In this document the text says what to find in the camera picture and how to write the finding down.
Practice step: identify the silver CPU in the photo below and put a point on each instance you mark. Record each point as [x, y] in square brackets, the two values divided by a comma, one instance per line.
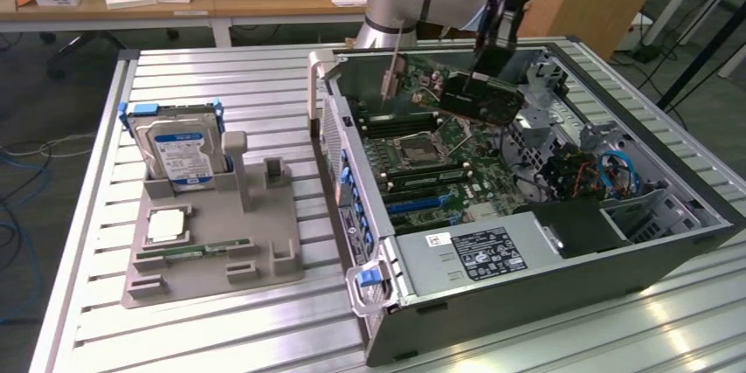
[164, 226]

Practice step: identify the grey disk bay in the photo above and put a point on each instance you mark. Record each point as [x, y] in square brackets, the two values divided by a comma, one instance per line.
[640, 220]

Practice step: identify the CPU socket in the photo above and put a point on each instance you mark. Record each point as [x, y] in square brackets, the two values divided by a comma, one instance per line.
[417, 149]

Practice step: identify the blue expansion slot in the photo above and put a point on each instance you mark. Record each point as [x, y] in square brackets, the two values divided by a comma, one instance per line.
[416, 206]

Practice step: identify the green RAM stick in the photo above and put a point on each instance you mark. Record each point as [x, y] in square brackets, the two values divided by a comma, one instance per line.
[192, 248]

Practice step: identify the blue case latch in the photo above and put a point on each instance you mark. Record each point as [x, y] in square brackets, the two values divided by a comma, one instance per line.
[367, 279]

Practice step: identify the RAM stick with white label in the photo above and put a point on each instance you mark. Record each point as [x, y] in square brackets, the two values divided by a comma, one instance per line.
[428, 181]

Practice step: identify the black tripod leg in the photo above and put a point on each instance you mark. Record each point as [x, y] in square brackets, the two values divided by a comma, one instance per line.
[699, 50]

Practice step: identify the grey power supply unit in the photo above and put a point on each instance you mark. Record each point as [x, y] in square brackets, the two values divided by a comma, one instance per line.
[431, 268]

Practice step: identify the green motherboard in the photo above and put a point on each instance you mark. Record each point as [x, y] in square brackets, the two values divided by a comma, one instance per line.
[483, 172]

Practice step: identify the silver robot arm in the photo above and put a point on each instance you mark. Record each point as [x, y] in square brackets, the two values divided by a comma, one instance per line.
[396, 2]

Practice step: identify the metal socket cover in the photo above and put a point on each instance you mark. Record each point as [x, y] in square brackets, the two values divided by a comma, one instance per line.
[456, 133]

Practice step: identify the open grey PC case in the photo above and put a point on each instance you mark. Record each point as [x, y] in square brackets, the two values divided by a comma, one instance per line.
[524, 303]

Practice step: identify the graphics card with metal bracket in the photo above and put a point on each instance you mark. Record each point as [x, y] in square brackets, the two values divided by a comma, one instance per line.
[477, 100]

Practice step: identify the black office chair base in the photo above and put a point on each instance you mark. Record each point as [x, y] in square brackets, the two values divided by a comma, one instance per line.
[76, 43]

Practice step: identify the wooden cabinet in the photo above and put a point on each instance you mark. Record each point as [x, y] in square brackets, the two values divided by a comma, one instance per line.
[600, 6]

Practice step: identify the grey plastic parts rack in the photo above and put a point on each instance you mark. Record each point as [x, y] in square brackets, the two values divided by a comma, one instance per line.
[232, 224]

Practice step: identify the hard disk with blue carrier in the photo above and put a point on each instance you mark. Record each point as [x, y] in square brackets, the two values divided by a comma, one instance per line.
[180, 154]

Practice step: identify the silver chipset heatsink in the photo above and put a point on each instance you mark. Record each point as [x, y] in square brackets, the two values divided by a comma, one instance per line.
[483, 212]

